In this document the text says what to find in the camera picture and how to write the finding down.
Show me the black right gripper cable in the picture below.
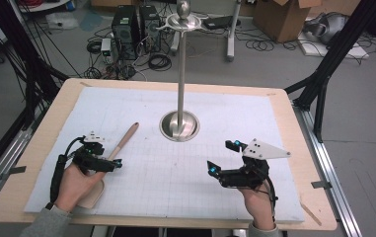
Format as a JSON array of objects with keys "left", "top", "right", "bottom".
[{"left": 260, "top": 177, "right": 279, "bottom": 222}]

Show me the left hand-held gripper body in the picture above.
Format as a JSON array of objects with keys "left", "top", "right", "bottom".
[{"left": 72, "top": 130, "right": 114, "bottom": 174}]

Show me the thin wooden stick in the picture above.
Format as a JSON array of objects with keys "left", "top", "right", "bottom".
[{"left": 299, "top": 201, "right": 324, "bottom": 227}]

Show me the white grid mat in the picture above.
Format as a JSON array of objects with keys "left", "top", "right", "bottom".
[{"left": 24, "top": 86, "right": 306, "bottom": 222}]

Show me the brown cardboard box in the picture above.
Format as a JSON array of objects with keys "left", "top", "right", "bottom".
[{"left": 253, "top": 0, "right": 322, "bottom": 43}]

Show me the flat black box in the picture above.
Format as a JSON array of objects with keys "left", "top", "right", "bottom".
[{"left": 204, "top": 15, "right": 242, "bottom": 32}]

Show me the small white device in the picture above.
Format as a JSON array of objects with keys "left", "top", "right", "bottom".
[{"left": 100, "top": 38, "right": 113, "bottom": 57}]

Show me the white stand leg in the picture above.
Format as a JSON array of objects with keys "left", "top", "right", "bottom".
[{"left": 225, "top": 0, "right": 243, "bottom": 62}]

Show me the black metal frame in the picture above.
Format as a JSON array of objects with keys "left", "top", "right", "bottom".
[
  {"left": 0, "top": 0, "right": 70, "bottom": 186},
  {"left": 283, "top": 0, "right": 376, "bottom": 144}
]

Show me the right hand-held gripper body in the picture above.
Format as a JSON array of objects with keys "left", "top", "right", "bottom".
[{"left": 219, "top": 137, "right": 292, "bottom": 190}]

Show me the coiled black cable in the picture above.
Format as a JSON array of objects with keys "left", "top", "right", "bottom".
[{"left": 147, "top": 52, "right": 173, "bottom": 72}]

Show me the steel utensil stand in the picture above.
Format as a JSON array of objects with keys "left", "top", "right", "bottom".
[{"left": 155, "top": 0, "right": 210, "bottom": 143}]

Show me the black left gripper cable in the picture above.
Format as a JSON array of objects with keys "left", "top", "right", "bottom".
[{"left": 49, "top": 135, "right": 87, "bottom": 203}]

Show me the white flat board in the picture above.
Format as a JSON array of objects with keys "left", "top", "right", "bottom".
[{"left": 297, "top": 39, "right": 371, "bottom": 60}]

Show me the person's right hand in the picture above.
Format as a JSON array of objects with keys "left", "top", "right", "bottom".
[{"left": 239, "top": 184, "right": 275, "bottom": 229}]

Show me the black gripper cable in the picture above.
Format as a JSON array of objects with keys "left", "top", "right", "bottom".
[
  {"left": 49, "top": 135, "right": 87, "bottom": 203},
  {"left": 260, "top": 177, "right": 279, "bottom": 222}
]

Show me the clear plastic bag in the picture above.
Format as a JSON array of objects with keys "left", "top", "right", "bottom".
[{"left": 44, "top": 12, "right": 79, "bottom": 31}]

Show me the grey white headset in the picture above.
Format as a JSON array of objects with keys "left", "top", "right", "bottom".
[{"left": 303, "top": 12, "right": 350, "bottom": 45}]

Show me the grey metal clamp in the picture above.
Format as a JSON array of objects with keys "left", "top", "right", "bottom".
[
  {"left": 310, "top": 180, "right": 334, "bottom": 191},
  {"left": 0, "top": 165, "right": 28, "bottom": 181}
]

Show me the black computer tower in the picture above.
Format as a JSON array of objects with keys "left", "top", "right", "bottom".
[
  {"left": 111, "top": 4, "right": 141, "bottom": 61},
  {"left": 138, "top": 4, "right": 162, "bottom": 54}
]

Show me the wooden spatula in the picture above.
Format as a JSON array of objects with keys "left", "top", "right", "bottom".
[{"left": 76, "top": 121, "right": 141, "bottom": 210}]

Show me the person's left hand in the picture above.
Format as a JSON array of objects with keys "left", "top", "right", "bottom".
[{"left": 54, "top": 163, "right": 107, "bottom": 213}]

